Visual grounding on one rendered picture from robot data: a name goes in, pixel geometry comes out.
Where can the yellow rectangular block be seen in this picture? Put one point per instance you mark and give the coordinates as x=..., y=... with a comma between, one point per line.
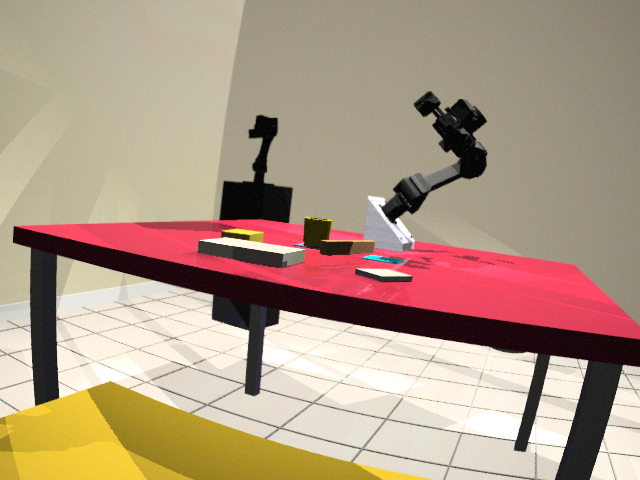
x=242, y=234

